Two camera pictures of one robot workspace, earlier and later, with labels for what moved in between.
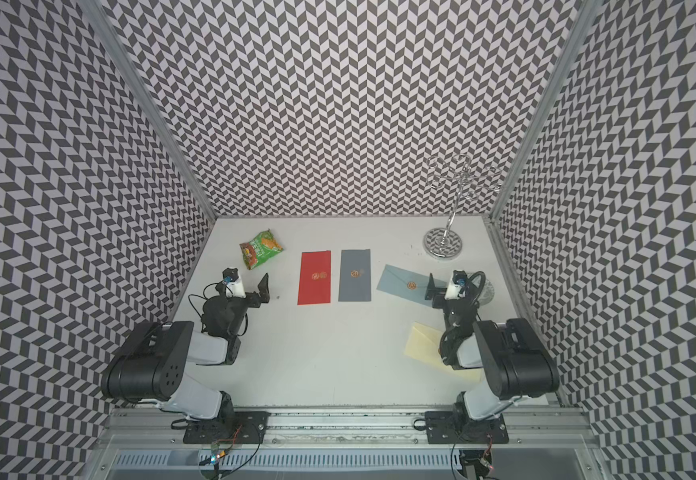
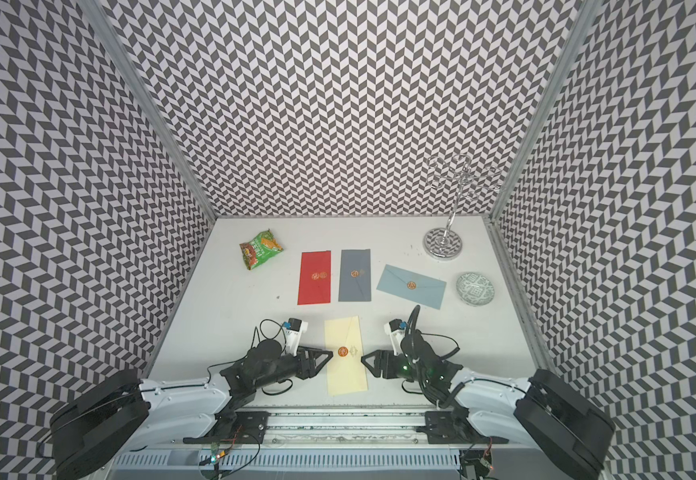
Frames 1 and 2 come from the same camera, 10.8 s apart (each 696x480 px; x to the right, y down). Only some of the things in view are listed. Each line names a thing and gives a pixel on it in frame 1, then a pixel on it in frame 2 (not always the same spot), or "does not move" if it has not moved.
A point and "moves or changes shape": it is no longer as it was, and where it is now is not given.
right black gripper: (438, 294) → (381, 356)
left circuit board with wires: (219, 452) does not move
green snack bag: (258, 250) does not move
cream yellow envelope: (423, 344) moves or changes shape
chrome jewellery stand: (460, 175) does not move
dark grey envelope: (355, 275) does not move
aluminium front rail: (350, 426) does not move
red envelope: (315, 277) does not move
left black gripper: (264, 294) → (309, 368)
